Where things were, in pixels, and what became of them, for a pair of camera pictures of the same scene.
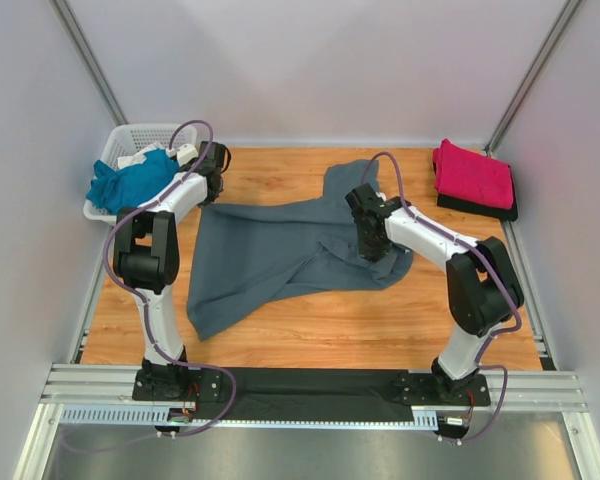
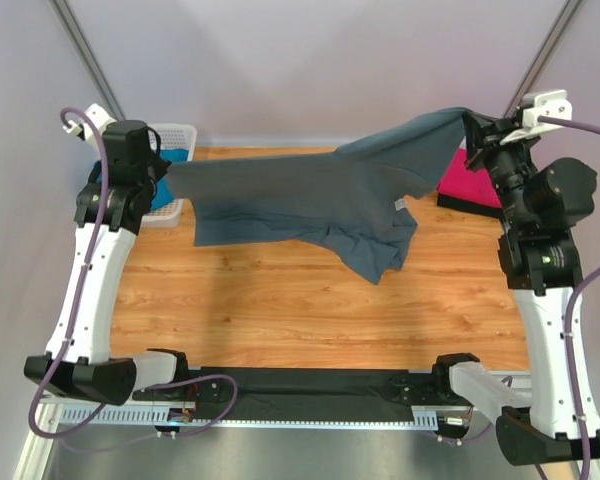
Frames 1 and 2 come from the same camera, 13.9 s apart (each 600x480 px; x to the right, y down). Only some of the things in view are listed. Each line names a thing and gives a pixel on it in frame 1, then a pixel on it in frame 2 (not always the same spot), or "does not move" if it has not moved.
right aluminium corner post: (567, 15) does not move
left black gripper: (210, 200) → (159, 168)
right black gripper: (367, 252) → (484, 135)
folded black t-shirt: (468, 205) does not move
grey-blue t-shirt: (241, 256) → (350, 202)
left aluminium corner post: (89, 59) does not move
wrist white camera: (184, 153) → (100, 119)
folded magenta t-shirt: (471, 176) does not move
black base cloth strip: (311, 395) does not move
